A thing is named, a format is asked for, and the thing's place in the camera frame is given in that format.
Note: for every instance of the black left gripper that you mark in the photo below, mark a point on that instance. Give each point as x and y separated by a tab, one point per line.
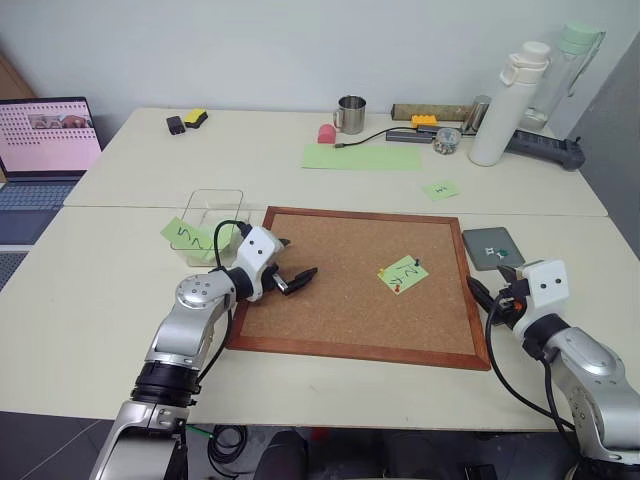
271	280

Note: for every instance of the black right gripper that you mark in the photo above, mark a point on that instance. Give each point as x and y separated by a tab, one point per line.
511	305

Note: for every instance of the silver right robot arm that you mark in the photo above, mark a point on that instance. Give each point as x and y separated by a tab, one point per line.
590	370

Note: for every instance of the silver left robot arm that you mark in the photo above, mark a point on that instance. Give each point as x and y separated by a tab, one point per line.
175	340

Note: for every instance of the wood-framed cork board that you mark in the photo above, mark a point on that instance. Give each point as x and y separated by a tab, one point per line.
350	310

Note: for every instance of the green sticky note with writing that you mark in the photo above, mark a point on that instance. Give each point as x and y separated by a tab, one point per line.
405	277

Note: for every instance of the small green note marked 14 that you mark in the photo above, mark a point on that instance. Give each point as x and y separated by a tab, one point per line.
440	190

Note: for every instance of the green note marked 57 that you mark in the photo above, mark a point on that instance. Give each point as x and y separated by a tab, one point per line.
186	235

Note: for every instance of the small glass jar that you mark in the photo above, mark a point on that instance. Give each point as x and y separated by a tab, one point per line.
446	141

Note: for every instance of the yellow black small object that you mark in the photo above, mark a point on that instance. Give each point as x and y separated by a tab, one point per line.
195	116

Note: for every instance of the grey square tray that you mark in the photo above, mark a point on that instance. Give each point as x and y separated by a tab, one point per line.
482	240

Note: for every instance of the clear plastic box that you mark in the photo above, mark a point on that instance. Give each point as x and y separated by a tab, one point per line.
215	200

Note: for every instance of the large green paper sheet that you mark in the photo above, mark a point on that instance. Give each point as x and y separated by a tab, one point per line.
360	157

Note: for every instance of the pink eraser block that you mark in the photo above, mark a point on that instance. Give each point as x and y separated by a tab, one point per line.
327	135

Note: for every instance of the black power strip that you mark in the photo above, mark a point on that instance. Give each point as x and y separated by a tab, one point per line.
550	147

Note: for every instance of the stainless steel mug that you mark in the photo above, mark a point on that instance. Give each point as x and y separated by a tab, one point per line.
351	117

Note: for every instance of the black flat hub device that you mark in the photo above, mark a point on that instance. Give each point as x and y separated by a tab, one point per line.
407	136

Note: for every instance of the white insulated bottle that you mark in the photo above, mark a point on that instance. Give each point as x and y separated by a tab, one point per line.
500	115

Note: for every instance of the yellow toy brick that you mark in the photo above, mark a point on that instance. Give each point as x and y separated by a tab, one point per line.
424	121

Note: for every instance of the small black box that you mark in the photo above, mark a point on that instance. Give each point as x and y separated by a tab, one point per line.
176	125

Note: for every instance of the long brown wooden bar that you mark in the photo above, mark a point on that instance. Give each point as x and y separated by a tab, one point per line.
430	110

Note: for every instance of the clear bottle with green lid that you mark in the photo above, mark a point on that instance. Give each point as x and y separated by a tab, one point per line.
565	75

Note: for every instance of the open laptop computer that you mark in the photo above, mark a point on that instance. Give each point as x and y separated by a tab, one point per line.
45	140

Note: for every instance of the brown wooden door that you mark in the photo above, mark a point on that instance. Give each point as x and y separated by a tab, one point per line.
12	80

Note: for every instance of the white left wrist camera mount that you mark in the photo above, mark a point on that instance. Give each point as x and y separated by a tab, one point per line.
255	250

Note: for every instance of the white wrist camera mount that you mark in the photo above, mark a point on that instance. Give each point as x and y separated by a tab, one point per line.
255	250
545	285

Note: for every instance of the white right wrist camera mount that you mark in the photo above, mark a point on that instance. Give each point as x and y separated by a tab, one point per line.
545	285

